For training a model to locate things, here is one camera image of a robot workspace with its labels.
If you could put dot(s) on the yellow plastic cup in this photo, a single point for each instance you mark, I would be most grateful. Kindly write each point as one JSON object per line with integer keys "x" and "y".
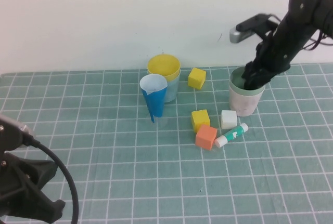
{"x": 164, "y": 65}

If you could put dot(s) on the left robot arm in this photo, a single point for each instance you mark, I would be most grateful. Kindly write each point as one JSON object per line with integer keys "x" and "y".
{"x": 9, "y": 138}

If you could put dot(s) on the pink plastic cup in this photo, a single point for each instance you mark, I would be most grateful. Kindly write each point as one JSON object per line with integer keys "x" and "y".
{"x": 244, "y": 107}

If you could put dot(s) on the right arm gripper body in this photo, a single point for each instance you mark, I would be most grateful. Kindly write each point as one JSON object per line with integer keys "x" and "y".
{"x": 278, "y": 55}

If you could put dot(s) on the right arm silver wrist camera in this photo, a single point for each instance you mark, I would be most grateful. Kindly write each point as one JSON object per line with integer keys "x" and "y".
{"x": 242, "y": 34}

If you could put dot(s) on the white foam cube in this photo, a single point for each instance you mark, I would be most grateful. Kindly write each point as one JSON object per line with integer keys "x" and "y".
{"x": 229, "y": 120}

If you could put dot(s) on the blue paper cone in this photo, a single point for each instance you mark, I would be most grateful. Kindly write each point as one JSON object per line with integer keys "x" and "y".
{"x": 156, "y": 102}

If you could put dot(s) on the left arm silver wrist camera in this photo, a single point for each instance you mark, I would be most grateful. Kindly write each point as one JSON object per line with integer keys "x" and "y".
{"x": 24, "y": 129}

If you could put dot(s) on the yellow foam cube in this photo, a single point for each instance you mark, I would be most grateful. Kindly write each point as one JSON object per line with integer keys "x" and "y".
{"x": 197, "y": 78}
{"x": 200, "y": 120}

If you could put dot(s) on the green plastic cup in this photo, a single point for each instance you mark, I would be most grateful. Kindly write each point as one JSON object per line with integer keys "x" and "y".
{"x": 236, "y": 82}

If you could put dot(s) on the green white glue stick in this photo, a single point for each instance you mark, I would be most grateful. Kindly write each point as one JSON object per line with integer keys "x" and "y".
{"x": 231, "y": 134}

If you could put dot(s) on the green checked tablecloth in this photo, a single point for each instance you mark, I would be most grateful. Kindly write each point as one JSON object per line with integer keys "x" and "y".
{"x": 130, "y": 182}

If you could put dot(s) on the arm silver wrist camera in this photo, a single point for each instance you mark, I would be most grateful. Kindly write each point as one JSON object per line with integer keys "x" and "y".
{"x": 24, "y": 129}
{"x": 242, "y": 34}

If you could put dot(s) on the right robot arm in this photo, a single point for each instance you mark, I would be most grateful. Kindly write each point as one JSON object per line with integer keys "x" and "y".
{"x": 307, "y": 5}

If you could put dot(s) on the light blue plastic cup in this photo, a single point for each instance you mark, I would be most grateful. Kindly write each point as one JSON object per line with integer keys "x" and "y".
{"x": 173, "y": 91}

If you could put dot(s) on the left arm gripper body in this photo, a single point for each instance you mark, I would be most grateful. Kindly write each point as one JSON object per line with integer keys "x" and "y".
{"x": 18, "y": 182}

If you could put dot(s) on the orange foam cube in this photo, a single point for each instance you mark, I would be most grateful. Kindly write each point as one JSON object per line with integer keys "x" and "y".
{"x": 206, "y": 138}

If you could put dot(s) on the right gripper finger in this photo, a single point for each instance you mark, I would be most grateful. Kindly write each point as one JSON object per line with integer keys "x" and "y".
{"x": 249, "y": 72}
{"x": 260, "y": 82}

